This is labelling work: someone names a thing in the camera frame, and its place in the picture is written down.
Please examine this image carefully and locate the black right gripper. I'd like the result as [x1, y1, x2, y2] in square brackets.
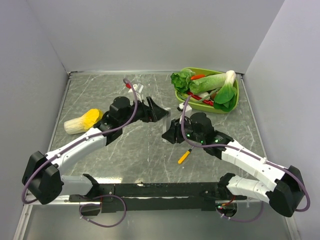
[161, 115, 204, 144]

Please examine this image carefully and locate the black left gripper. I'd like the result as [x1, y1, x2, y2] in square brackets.
[120, 96, 169, 127]

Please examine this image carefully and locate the yellow handled screwdriver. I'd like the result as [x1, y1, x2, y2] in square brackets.
[177, 148, 192, 165]

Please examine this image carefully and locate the white remote control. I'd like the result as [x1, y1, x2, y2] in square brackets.
[162, 107, 172, 134]

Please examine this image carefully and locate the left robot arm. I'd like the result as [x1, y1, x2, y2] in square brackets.
[21, 96, 170, 205]

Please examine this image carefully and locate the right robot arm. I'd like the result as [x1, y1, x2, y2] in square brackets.
[162, 112, 306, 218]

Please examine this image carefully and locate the green lettuce toy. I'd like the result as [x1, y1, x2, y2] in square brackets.
[170, 68, 196, 94]

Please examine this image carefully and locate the green scallion toy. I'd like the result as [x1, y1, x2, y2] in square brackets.
[184, 87, 223, 103]

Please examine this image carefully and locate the white radish toy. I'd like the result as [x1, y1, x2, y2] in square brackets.
[197, 92, 211, 100]

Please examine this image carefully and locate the red chili pepper toy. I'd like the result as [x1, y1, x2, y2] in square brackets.
[187, 91, 214, 107]

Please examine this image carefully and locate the orange carrot toy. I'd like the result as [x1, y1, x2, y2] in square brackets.
[190, 74, 206, 81]

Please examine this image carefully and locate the green plastic basket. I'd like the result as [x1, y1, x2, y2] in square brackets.
[170, 67, 240, 114]

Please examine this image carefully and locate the bok choy toy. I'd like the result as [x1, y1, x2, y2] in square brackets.
[213, 70, 237, 112]

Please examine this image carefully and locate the green napa cabbage toy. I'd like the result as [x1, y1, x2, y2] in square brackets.
[189, 73, 226, 94]

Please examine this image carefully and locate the yellow napa cabbage toy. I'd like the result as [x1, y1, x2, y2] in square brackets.
[63, 108, 103, 135]

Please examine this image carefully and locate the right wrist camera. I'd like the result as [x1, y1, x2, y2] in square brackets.
[177, 103, 192, 115]

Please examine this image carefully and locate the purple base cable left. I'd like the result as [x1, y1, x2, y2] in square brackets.
[78, 194, 128, 228]

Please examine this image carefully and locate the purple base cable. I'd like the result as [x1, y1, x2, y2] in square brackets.
[78, 194, 128, 228]
[216, 199, 265, 223]

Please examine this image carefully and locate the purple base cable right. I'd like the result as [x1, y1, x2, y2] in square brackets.
[216, 199, 265, 223]

